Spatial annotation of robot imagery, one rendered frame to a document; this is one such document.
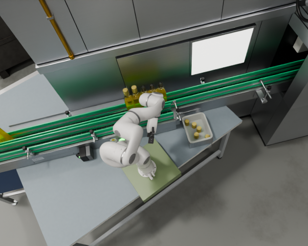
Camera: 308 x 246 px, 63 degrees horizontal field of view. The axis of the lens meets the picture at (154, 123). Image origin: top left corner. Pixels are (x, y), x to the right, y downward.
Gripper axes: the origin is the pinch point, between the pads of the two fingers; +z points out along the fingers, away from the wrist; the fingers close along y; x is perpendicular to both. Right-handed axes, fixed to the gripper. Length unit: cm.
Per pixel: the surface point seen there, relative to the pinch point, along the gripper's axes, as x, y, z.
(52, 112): -76, -70, 15
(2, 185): -111, -52, 79
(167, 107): 13.4, -32.5, -11.4
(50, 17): -58, 0, -60
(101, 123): -32.0, -31.7, 6.0
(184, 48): 16, -25, -54
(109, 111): -27.4, -39.7, -1.6
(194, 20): 18, -17, -71
